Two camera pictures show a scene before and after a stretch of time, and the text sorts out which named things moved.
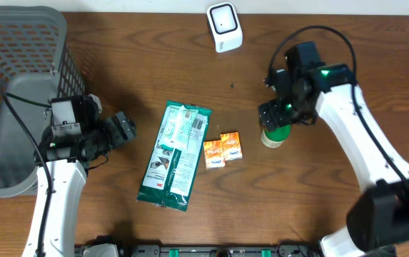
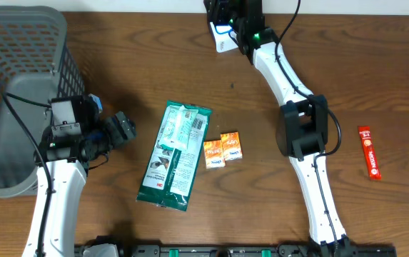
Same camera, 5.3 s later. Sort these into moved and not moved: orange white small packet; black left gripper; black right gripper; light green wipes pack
Moved: black right gripper
Not moved: orange white small packet; light green wipes pack; black left gripper
